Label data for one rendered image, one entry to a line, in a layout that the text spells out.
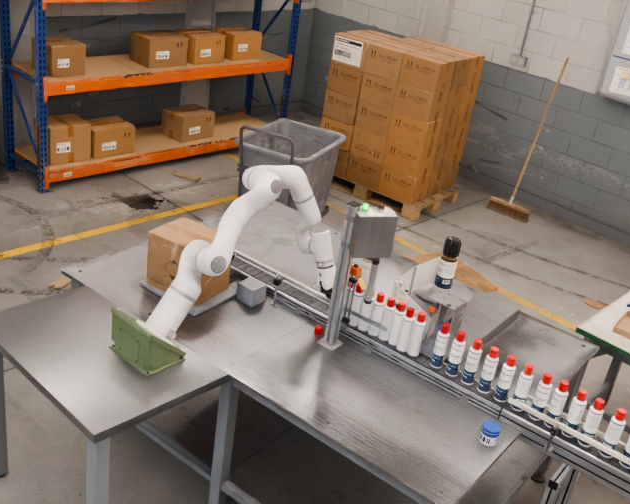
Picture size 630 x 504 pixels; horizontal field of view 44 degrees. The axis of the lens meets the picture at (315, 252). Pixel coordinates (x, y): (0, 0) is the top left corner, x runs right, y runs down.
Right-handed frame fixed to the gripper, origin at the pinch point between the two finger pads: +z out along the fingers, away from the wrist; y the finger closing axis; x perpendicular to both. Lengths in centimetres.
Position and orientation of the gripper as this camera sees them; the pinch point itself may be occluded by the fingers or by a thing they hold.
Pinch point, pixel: (329, 297)
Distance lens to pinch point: 356.2
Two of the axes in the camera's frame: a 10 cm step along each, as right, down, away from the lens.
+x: -7.8, -0.5, 6.2
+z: 1.4, 9.6, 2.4
